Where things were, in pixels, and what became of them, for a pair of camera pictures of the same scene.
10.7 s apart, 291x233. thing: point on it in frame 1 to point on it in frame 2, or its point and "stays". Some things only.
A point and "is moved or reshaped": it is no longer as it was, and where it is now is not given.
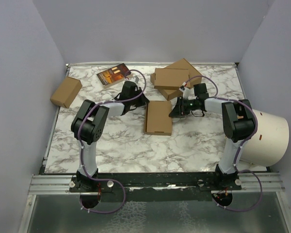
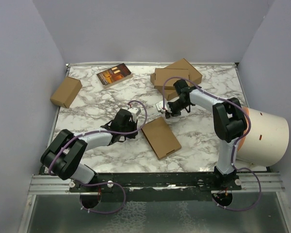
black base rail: (127, 187) stays
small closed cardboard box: (67, 93) stays
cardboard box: (158, 120) is moved or reshaped
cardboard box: (169, 78) stays
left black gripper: (143, 100) to (131, 135)
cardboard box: (184, 64) stays
